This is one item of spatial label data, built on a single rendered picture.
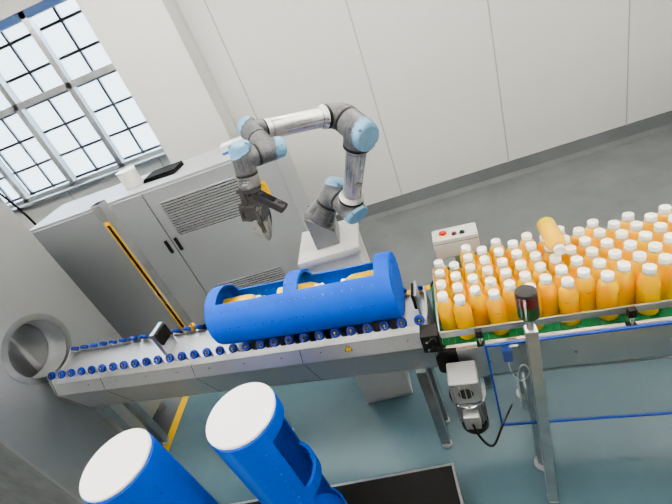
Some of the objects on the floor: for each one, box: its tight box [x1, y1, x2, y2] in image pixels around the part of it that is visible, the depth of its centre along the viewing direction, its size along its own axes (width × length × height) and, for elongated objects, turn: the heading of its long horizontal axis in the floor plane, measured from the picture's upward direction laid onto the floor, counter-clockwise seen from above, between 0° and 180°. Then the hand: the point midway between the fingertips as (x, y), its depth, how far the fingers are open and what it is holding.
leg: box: [123, 402, 171, 446], centre depth 277 cm, size 6×6×63 cm
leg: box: [427, 368, 450, 425], centre depth 218 cm, size 6×6×63 cm
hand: (270, 237), depth 150 cm, fingers closed
